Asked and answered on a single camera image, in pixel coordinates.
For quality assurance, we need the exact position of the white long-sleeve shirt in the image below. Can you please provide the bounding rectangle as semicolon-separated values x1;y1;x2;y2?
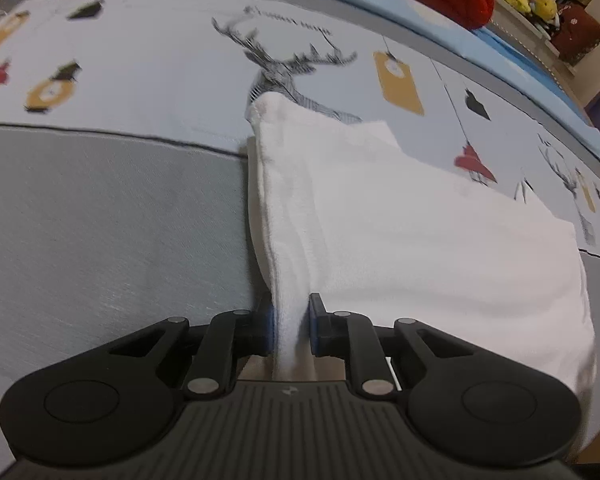
247;91;598;396

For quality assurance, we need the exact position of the grey printed bed cover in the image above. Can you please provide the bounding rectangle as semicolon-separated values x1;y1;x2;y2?
0;0;600;473

